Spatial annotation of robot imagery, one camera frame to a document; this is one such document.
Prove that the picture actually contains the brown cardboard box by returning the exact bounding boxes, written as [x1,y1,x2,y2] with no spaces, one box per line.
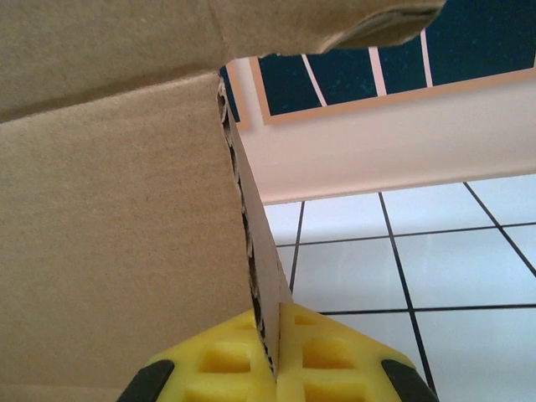
[0,0,446,402]

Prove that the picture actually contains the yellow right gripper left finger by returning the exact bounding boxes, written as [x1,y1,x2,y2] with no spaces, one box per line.
[116,308,280,402]

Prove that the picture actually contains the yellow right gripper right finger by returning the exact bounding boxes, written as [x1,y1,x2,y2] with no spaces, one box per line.
[276,301,441,402]

